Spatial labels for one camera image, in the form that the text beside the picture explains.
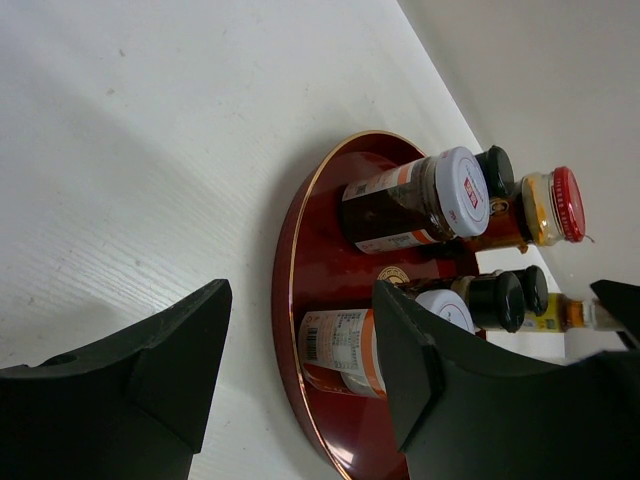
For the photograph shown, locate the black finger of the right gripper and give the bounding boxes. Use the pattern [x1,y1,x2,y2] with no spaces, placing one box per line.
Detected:
[590,279,639,349]

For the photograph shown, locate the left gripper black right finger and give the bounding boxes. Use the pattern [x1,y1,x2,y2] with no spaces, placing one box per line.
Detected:
[372,281,639,479]

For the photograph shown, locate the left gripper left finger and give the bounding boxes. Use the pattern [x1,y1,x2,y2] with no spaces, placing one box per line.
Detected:
[1,279,232,479]

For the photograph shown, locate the beige cap yellow bottle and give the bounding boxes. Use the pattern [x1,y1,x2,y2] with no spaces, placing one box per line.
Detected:
[520,293,596,333]

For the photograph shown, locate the red lid sauce jar back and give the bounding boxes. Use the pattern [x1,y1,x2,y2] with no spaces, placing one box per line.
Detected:
[464,165,586,254]

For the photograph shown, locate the white lid pink jar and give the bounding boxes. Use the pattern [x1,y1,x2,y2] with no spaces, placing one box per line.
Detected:
[297,289,475,401]

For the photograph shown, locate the small black cap spice bottle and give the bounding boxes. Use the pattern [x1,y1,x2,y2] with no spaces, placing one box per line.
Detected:
[475,145,515,198]

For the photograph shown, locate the white lid dark jar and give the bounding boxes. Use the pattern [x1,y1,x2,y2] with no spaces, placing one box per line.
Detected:
[340,147,490,254]

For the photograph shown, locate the red round tray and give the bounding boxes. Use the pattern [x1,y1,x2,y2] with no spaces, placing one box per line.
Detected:
[271,131,479,479]

